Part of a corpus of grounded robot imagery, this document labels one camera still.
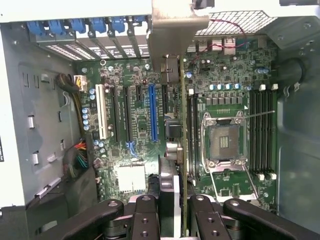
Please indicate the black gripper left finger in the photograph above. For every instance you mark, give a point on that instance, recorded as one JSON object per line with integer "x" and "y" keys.
{"x": 146, "y": 220}

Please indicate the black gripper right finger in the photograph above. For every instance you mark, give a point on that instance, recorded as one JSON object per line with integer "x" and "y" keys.
{"x": 210, "y": 222}

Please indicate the silver chipset heat sink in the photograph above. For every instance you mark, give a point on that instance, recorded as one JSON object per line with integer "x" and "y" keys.
{"x": 131, "y": 178}

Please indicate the CPU socket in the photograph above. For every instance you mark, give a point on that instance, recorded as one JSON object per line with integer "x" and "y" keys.
{"x": 225, "y": 140}

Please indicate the green motherboard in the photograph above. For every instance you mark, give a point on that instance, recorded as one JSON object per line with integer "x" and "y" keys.
{"x": 140, "y": 125}

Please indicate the white expansion slot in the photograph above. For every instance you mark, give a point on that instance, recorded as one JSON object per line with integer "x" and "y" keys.
{"x": 102, "y": 112}

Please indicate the thin metal locking lever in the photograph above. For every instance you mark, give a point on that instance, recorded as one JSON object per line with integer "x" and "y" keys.
{"x": 262, "y": 113}

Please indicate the short black expansion slot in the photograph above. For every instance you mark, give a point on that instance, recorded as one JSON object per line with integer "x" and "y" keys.
{"x": 139, "y": 93}

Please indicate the grey metal PC case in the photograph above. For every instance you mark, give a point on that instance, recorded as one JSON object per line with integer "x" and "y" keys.
{"x": 37, "y": 105}

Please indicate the black regulatory label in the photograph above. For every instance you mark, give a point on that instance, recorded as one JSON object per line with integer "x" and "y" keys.
{"x": 125, "y": 52}

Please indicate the perforated metal slot cover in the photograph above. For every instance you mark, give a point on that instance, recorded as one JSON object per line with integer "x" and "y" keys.
{"x": 60, "y": 52}
{"x": 82, "y": 51}

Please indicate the blue card retention clip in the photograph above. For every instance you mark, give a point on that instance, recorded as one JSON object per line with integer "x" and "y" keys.
{"x": 57, "y": 27}
{"x": 78, "y": 25}
{"x": 98, "y": 25}
{"x": 120, "y": 24}
{"x": 140, "y": 22}
{"x": 36, "y": 28}

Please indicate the metal socket cover frame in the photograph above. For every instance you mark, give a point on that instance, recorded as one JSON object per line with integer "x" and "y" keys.
{"x": 237, "y": 197}

